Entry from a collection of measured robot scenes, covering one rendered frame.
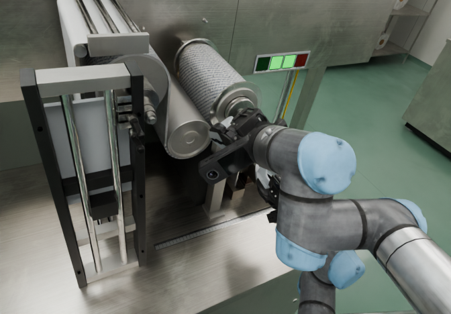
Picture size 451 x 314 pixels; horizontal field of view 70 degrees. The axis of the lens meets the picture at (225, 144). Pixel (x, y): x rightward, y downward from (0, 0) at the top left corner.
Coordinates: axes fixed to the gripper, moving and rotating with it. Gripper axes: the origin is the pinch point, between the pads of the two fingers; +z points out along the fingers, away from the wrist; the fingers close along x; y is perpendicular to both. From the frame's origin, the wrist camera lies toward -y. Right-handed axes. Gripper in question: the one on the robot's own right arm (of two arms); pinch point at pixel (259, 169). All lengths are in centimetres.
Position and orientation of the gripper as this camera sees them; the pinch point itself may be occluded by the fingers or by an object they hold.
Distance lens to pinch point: 88.8
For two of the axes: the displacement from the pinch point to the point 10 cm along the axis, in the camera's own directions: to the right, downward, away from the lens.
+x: -8.8, 1.9, -4.3
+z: -4.5, -6.2, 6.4
